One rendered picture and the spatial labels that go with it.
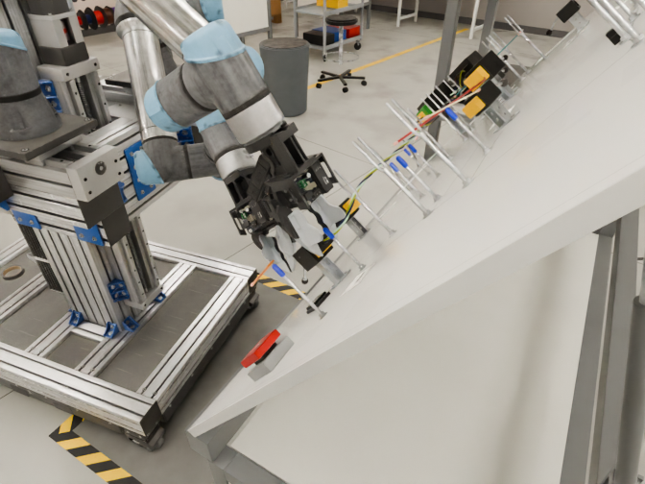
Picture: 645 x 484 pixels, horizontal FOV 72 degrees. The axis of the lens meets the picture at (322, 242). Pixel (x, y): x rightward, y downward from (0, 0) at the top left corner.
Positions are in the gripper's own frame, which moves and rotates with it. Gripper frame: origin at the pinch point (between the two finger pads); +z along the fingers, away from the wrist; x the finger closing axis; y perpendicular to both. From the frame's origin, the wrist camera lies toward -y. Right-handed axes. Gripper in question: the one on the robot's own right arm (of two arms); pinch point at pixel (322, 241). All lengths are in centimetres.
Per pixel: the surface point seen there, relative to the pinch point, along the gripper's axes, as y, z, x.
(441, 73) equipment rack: -31, 3, 92
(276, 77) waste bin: -279, -10, 226
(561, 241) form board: 46, -12, -15
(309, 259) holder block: -2.9, 2.0, -2.3
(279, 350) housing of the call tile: 6.9, 3.5, -19.2
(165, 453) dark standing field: -106, 68, -39
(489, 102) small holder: 19.5, -6.0, 27.6
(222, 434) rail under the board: -16.6, 21.1, -29.3
